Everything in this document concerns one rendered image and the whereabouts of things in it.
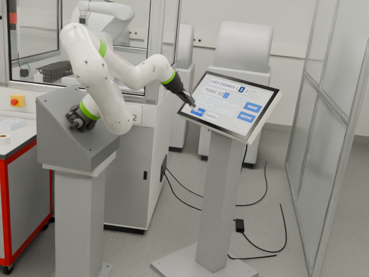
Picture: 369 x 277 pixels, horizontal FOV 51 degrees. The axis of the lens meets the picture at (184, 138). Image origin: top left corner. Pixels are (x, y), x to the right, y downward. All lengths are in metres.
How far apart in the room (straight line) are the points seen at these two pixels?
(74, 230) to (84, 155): 0.48
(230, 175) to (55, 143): 0.94
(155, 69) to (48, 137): 0.59
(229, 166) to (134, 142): 0.68
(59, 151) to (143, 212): 0.98
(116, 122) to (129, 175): 0.91
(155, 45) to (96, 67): 0.95
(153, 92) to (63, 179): 0.77
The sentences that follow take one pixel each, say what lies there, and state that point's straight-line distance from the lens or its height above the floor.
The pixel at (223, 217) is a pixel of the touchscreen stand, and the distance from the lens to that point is 2.29.
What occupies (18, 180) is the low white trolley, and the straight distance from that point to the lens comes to 2.33.
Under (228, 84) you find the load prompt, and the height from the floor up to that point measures 1.16.
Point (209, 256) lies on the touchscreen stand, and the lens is 2.45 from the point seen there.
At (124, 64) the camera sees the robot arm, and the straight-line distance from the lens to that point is 1.79.
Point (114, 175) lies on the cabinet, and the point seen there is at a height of 0.44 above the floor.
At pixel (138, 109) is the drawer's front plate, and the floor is 0.91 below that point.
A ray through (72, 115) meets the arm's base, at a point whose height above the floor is 1.00.
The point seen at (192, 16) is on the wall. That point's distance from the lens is 5.54.
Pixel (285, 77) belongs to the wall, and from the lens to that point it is 5.56.
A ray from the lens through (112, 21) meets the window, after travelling 2.42.
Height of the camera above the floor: 1.53
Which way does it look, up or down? 18 degrees down
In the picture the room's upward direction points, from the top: 6 degrees clockwise
